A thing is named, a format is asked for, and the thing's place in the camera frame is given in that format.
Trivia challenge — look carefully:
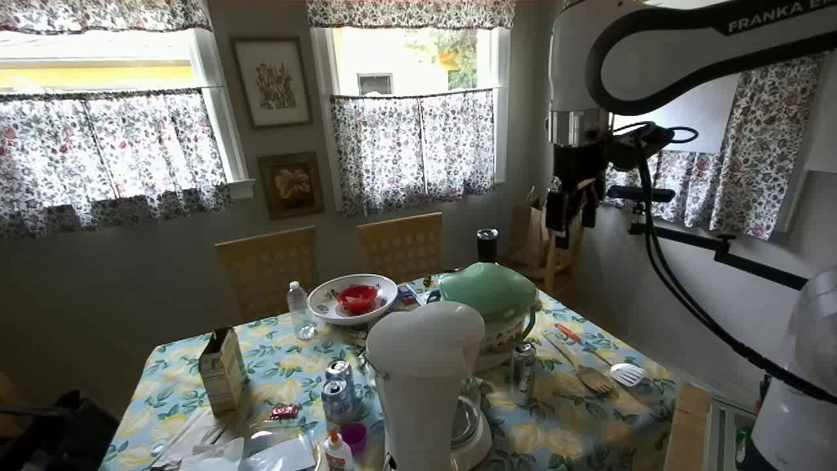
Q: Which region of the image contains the wooden chair by wall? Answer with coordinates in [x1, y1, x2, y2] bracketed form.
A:
[521, 185, 583, 299]

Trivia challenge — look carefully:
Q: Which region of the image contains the floral curtain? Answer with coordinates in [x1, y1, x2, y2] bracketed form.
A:
[0, 90, 231, 235]
[332, 90, 496, 214]
[648, 56, 823, 241]

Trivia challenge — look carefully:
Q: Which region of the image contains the red bowl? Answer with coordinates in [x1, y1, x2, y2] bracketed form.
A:
[338, 286, 376, 313]

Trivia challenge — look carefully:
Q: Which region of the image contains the lemon print tablecloth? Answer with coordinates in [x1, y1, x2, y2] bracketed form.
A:
[101, 299, 678, 471]

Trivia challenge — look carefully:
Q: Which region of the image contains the middle floral curtain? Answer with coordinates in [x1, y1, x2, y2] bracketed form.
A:
[332, 90, 496, 214]

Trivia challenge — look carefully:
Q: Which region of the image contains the clear plastic water bottle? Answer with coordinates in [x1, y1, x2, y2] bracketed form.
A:
[287, 281, 316, 339]

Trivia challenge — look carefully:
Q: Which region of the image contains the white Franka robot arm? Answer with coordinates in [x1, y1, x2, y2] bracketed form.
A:
[550, 0, 837, 239]

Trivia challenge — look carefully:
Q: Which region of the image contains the right floral curtain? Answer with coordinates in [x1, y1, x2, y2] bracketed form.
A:
[648, 56, 823, 241]

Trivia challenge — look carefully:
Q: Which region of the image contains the upper framed picture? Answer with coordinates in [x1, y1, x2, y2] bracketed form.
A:
[234, 37, 312, 129]

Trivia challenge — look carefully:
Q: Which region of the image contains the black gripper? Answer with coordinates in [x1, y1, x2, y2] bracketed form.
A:
[547, 120, 676, 248]

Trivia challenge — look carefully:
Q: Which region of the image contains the green compost bin with lid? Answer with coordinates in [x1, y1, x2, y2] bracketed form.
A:
[426, 262, 540, 354]

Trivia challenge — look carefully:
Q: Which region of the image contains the aluminium drink can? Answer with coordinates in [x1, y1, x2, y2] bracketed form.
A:
[322, 379, 356, 426]

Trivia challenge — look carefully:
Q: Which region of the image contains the left floral curtain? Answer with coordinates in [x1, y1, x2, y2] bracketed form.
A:
[0, 90, 231, 235]

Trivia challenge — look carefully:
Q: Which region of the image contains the framed picture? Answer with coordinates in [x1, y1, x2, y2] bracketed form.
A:
[258, 151, 325, 219]
[234, 37, 312, 129]

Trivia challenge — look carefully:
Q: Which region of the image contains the small glue bottle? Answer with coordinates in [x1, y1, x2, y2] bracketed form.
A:
[325, 428, 356, 471]

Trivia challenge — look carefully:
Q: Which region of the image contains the right wooden chair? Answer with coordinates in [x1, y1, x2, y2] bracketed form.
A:
[359, 211, 441, 281]

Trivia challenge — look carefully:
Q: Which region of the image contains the black pepper grinder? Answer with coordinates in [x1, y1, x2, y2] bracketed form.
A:
[477, 228, 500, 262]

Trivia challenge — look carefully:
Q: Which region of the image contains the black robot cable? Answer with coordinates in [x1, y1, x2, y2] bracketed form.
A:
[628, 124, 837, 406]

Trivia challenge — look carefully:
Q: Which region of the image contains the left wooden chair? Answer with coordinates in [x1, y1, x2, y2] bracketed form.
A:
[214, 228, 319, 318]

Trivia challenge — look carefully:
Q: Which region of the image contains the lower framed picture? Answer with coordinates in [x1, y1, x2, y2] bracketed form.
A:
[258, 151, 325, 219]

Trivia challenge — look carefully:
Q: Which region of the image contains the brown carton box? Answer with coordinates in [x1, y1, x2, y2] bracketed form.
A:
[200, 326, 248, 414]

